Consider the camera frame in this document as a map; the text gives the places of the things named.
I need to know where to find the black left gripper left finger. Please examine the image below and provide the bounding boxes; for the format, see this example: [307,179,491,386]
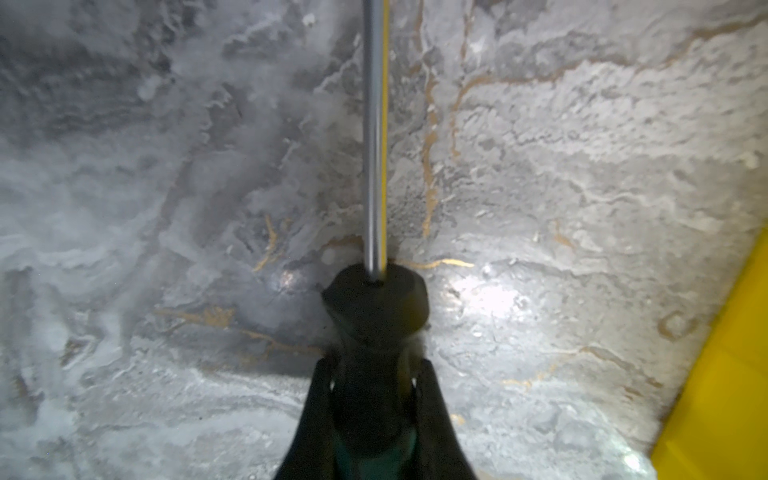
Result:
[275,358,335,480]

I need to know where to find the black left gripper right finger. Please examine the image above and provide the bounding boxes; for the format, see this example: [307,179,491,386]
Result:
[415,359,477,480]

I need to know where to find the green black handled screwdriver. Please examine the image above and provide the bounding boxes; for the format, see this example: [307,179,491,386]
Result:
[322,1,429,479]

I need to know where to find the yellow plastic bin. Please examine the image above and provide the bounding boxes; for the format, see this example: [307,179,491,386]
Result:
[651,232,767,479]

